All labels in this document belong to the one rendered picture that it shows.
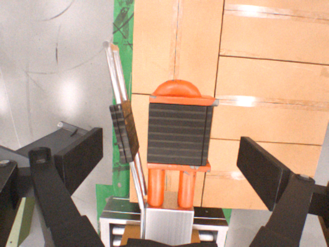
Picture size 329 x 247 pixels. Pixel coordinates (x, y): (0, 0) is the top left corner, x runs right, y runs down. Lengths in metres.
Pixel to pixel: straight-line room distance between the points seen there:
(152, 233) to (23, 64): 1.72
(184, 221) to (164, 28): 0.84
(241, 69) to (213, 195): 0.67
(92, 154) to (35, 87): 1.67
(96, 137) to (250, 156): 0.13
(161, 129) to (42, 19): 1.66
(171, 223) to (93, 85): 1.42
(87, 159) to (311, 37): 1.11
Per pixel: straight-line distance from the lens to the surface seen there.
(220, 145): 1.05
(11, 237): 1.18
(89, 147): 0.17
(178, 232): 0.29
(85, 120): 1.68
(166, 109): 0.21
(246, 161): 0.18
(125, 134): 0.22
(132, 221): 1.18
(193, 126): 0.22
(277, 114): 1.11
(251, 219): 2.08
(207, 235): 1.33
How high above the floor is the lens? 1.50
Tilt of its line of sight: 77 degrees down
